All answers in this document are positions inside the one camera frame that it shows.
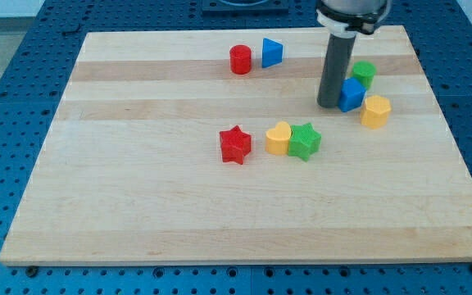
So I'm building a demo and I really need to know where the red star block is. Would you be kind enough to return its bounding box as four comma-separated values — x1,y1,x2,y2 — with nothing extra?
219,125,252,165

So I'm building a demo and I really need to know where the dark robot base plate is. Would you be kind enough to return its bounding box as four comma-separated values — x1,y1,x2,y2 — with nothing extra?
201,0,289,15

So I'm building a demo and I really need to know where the red cylinder block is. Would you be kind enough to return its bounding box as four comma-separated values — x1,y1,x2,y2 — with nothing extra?
229,44,252,75

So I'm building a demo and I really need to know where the blue triangle block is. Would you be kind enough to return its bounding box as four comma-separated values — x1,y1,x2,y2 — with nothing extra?
261,38,284,68

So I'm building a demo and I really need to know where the yellow hexagon block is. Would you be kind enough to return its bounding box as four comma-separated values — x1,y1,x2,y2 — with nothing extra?
360,95,392,129

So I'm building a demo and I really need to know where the blue cube block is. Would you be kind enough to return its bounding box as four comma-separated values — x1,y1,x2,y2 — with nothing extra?
338,77,366,112

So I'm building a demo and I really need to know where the light wooden board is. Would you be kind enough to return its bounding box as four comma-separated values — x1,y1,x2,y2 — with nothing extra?
0,25,472,266

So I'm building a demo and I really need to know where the green star block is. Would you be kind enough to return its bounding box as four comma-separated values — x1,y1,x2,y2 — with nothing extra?
288,123,321,161

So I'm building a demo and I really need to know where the grey cylindrical pointer rod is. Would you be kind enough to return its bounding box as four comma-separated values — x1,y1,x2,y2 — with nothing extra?
317,34,356,108

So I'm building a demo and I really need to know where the yellow heart block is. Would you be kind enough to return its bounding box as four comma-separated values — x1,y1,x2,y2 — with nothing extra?
265,121,292,156

